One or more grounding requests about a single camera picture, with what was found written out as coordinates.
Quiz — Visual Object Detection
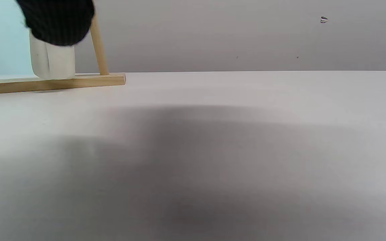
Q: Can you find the person's right hand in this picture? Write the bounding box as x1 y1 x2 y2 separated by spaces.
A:
15 0 95 47

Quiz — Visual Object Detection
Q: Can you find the green-handled white cup brush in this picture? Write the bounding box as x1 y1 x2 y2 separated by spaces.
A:
29 30 76 80

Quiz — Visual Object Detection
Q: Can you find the wooden hanging rack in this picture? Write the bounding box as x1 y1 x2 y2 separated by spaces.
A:
0 13 126 96

